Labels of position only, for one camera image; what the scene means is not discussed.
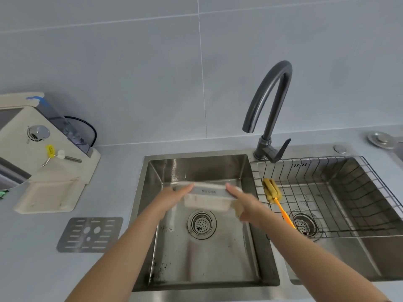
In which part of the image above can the person's left hand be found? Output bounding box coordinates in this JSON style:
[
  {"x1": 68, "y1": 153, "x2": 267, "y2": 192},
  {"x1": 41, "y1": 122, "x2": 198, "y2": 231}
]
[{"x1": 148, "y1": 184, "x2": 194, "y2": 222}]

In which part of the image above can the person's right hand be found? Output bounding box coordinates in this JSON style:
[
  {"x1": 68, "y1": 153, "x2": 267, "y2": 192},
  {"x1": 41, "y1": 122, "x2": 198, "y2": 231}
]
[{"x1": 225, "y1": 182, "x2": 275, "y2": 229}]

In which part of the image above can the orange handled sponge brush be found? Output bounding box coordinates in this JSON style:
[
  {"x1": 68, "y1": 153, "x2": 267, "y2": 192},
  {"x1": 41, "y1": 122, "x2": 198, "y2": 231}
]
[{"x1": 262, "y1": 177, "x2": 297, "y2": 230}]

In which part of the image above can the cream plastic drip tray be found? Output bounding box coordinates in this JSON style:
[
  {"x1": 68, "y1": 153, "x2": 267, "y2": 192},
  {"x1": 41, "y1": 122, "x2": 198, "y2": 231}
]
[{"x1": 171, "y1": 180, "x2": 245, "y2": 214}]

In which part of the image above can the perforated steel tray grate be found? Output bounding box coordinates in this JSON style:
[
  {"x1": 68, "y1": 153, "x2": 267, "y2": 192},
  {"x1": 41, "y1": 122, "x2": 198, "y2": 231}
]
[{"x1": 56, "y1": 216, "x2": 124, "y2": 254}]

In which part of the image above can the cream steel coffee machine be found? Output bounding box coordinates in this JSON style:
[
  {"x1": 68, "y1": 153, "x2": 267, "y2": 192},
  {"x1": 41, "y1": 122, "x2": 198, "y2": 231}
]
[{"x1": 0, "y1": 92, "x2": 101, "y2": 214}]

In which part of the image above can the person's right forearm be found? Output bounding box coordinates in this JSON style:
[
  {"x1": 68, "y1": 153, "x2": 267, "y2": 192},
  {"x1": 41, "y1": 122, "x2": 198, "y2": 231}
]
[{"x1": 256, "y1": 213, "x2": 393, "y2": 302}]

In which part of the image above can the person's left forearm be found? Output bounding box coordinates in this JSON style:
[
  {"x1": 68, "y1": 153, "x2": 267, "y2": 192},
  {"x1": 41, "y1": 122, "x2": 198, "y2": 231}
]
[{"x1": 64, "y1": 210, "x2": 166, "y2": 302}]

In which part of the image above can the round metal drain strainer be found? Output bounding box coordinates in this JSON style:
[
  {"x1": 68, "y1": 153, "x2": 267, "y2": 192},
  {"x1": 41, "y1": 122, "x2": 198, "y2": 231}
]
[
  {"x1": 288, "y1": 210, "x2": 322, "y2": 240},
  {"x1": 186, "y1": 210, "x2": 218, "y2": 240}
]

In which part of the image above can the stainless steel double sink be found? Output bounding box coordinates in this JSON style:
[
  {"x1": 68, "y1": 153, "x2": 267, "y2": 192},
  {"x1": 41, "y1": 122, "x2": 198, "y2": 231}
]
[{"x1": 127, "y1": 143, "x2": 403, "y2": 299}]

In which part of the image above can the dark grey faucet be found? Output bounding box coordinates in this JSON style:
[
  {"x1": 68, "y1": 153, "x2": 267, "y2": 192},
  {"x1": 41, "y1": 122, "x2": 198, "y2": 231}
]
[{"x1": 242, "y1": 60, "x2": 293, "y2": 164}]

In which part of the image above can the large round metal knob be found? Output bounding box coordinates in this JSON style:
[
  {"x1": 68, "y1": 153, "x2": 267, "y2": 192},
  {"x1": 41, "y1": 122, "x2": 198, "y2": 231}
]
[{"x1": 366, "y1": 131, "x2": 396, "y2": 150}]

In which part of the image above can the stainless steel single sink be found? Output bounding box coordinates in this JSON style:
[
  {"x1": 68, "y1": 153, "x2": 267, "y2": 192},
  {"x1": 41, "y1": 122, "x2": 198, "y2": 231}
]
[{"x1": 389, "y1": 135, "x2": 403, "y2": 164}]

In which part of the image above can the blue tape strip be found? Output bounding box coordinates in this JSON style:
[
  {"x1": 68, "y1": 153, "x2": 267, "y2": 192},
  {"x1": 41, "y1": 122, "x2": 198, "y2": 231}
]
[{"x1": 26, "y1": 96, "x2": 52, "y2": 112}]

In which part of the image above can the black wire sink rack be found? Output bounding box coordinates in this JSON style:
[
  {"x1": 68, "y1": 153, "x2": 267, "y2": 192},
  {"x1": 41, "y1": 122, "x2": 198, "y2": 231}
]
[{"x1": 250, "y1": 155, "x2": 403, "y2": 240}]

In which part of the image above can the black power cable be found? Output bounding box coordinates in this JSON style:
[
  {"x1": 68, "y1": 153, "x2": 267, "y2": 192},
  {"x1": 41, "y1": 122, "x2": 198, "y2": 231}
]
[{"x1": 64, "y1": 115, "x2": 97, "y2": 147}]

